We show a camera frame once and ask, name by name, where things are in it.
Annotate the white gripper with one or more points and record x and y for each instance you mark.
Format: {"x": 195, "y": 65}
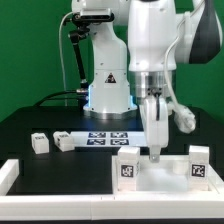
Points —
{"x": 154, "y": 116}

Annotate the white square table top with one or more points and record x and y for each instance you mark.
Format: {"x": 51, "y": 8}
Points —
{"x": 169, "y": 175}

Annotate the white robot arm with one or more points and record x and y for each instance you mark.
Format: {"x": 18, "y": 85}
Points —
{"x": 137, "y": 45}

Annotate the white U-shaped obstacle fence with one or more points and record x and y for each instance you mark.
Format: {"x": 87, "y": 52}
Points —
{"x": 118, "y": 205}

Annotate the white sheet with tags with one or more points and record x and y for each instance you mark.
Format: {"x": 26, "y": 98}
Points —
{"x": 108, "y": 139}

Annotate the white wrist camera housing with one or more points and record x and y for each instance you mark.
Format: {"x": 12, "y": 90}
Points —
{"x": 185, "y": 119}

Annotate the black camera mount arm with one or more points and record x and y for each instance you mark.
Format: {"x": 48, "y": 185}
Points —
{"x": 79, "y": 50}

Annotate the grey camera on mount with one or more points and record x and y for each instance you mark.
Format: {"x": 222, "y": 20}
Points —
{"x": 96, "y": 13}

